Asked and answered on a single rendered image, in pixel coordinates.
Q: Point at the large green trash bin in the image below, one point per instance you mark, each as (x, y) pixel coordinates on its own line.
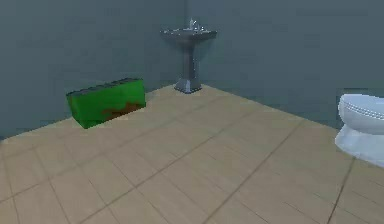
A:
(100, 103)

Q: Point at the white toilet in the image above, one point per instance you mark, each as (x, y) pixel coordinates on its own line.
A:
(361, 123)

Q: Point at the grey pedestal sink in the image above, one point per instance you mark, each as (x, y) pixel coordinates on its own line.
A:
(189, 56)

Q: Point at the silver sink faucet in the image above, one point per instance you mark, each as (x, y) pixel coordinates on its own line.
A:
(193, 24)

